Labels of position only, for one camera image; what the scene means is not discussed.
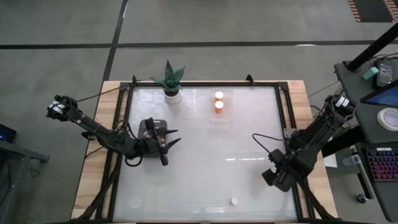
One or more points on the teal block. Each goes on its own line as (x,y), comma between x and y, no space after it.
(370,73)

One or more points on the black caster wheel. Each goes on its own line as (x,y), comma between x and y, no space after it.
(361,198)

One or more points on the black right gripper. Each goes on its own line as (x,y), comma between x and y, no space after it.
(286,174)

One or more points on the black diagonal pole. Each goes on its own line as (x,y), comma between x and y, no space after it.
(373,46)

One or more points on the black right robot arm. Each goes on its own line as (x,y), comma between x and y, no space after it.
(317,133)

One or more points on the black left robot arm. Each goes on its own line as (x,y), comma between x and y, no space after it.
(90,124)

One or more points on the white paper sheet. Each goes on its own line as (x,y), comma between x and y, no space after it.
(330,161)

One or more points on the beige tape roll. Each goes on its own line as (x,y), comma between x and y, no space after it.
(381,118)

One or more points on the dark grey desk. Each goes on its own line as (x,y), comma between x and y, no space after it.
(354,74)

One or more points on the clear plastic bin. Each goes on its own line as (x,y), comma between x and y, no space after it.
(225,116)

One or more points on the clear water bottle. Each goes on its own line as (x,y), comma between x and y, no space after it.
(351,160)

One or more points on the blue-lit black device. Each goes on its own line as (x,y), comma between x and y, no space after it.
(6,134)

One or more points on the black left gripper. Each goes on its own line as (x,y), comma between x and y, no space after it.
(150,147)

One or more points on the dark grey bin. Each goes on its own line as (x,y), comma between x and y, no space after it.
(161,124)

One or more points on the orange pill bottle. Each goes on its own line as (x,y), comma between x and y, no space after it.
(219,105)
(219,95)

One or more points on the dark mat orange stripes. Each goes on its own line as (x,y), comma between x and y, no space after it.
(373,11)

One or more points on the black metal table frame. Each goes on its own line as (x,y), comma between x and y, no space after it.
(202,83)

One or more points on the grey side desk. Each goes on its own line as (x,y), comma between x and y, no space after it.
(21,151)

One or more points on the monitor with blue screen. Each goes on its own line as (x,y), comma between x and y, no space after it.
(385,98)

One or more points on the snake plant in white pot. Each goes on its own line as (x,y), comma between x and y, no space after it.
(171,77)

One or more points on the black electronic device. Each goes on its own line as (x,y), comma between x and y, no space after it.
(385,73)

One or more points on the black backlit keyboard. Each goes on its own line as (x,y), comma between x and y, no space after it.
(384,165)

